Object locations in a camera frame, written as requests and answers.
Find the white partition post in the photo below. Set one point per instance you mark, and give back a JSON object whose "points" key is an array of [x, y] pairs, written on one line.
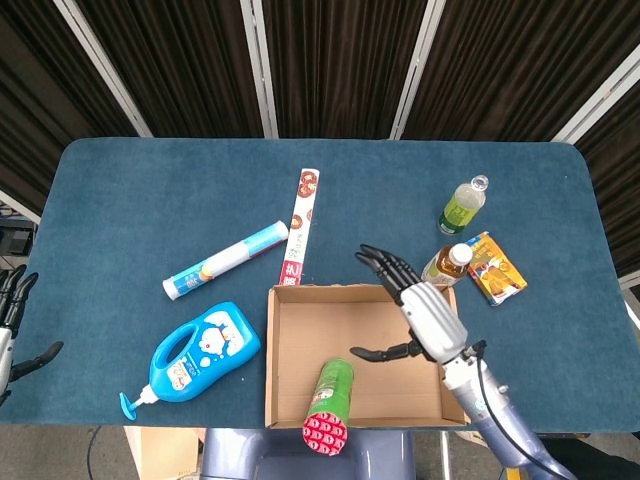
{"points": [[260, 70], [416, 70], [20, 207], [631, 281], [104, 70], [600, 103]]}

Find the dark pleated partition panel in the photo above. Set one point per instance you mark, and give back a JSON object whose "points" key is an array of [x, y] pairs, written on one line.
{"points": [[620, 175], [190, 65], [340, 65], [510, 65], [40, 100]]}

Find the green chip can red base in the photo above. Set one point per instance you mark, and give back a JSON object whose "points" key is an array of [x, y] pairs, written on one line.
{"points": [[330, 395]]}

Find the blue cartoon pump bottle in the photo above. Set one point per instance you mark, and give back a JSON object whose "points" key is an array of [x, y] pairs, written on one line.
{"points": [[210, 350]]}

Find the black floor equipment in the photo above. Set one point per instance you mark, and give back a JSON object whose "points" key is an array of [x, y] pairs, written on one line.
{"points": [[600, 460]]}

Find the open brown cardboard box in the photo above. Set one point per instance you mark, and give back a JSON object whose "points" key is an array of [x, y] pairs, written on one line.
{"points": [[300, 350]]}

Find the blue-grey robot torso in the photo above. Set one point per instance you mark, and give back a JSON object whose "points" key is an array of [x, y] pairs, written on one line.
{"points": [[240, 455]]}

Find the amber tea bottle white cap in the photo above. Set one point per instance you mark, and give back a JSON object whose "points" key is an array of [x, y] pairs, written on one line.
{"points": [[445, 265]]}

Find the orange yellow snack packet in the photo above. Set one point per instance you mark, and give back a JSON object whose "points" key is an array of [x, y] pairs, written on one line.
{"points": [[500, 275]]}

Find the long white food-print box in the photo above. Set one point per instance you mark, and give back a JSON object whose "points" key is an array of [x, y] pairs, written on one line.
{"points": [[300, 225]]}

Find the blue felt table cover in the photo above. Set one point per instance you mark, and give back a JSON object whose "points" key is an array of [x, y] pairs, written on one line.
{"points": [[150, 200]]}

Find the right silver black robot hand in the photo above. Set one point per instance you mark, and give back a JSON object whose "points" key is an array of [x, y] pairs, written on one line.
{"points": [[430, 320]]}

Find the plastic bag roll blue label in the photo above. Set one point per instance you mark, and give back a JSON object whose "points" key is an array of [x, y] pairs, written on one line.
{"points": [[225, 260]]}

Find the capless green label tea bottle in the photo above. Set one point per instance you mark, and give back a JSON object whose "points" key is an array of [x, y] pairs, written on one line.
{"points": [[460, 210]]}

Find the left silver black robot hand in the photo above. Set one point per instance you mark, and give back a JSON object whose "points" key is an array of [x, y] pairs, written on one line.
{"points": [[15, 300]]}

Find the black equipment beside table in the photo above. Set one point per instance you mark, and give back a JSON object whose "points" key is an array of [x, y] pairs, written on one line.
{"points": [[15, 240]]}

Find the white table leg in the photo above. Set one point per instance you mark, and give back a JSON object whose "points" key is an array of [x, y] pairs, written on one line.
{"points": [[445, 455]]}

